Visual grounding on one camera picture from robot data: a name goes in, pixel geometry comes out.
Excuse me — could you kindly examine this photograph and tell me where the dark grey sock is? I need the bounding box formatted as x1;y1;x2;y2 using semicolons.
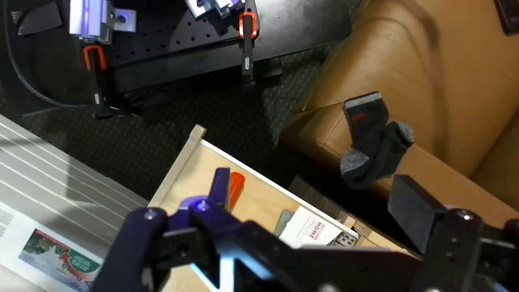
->
337;91;416;192

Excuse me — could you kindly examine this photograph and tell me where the orange-handled black clamp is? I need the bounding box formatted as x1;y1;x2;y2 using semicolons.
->
236;0;262;88
79;44;119;120

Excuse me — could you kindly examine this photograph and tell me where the orange-handled screwdriver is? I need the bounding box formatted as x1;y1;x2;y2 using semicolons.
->
226;171;246;211

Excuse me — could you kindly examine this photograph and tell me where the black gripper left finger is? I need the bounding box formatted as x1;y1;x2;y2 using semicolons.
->
89;167;239;292

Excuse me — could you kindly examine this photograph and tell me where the white printed magazine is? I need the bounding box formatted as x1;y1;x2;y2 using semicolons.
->
0;201;105;292

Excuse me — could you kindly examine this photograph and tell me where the silver metal bracket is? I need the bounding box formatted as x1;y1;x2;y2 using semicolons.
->
66;0;113;44

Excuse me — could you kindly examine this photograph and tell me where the black floor cable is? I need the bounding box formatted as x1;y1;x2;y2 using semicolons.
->
0;7;77;112

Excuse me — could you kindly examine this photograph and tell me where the brown leather sofa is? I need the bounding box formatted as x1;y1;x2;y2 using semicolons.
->
277;0;519;257

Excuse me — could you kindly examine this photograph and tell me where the wooden tray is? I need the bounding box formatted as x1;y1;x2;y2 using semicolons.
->
147;124;413;292

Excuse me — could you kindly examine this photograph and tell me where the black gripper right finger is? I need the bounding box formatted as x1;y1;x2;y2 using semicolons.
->
387;174;483;292

